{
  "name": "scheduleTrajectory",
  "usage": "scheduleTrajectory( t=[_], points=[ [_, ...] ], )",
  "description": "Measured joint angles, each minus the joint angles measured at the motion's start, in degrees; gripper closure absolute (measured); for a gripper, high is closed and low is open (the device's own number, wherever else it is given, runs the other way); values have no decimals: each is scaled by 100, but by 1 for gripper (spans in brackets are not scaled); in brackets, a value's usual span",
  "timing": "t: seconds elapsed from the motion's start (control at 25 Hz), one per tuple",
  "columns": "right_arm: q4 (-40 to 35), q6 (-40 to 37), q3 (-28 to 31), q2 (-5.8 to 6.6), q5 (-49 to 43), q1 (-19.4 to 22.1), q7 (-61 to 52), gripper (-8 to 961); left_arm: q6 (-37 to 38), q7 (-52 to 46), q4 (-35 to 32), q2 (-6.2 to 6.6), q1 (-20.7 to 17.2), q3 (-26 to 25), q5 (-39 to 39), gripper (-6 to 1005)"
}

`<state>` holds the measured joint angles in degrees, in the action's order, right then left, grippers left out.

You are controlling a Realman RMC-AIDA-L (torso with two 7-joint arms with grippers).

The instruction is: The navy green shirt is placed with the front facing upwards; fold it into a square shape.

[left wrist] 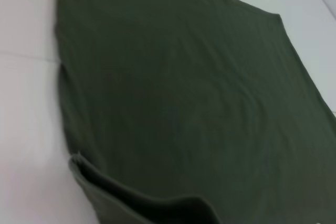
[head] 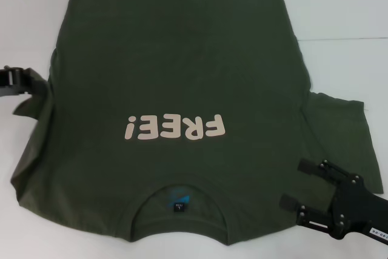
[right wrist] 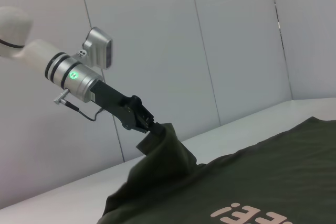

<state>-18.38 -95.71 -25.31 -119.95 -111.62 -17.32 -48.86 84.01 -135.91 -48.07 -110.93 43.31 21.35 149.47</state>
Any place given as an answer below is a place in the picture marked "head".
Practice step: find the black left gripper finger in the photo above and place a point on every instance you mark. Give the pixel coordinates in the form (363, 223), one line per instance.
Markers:
(12, 80)

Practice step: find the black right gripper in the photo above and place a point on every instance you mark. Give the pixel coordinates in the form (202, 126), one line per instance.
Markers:
(353, 206)

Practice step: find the white numbered label sticker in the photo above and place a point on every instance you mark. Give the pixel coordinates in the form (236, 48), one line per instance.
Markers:
(379, 232)

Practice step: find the dark green FREE t-shirt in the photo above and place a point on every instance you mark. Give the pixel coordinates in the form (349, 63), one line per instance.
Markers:
(182, 74)

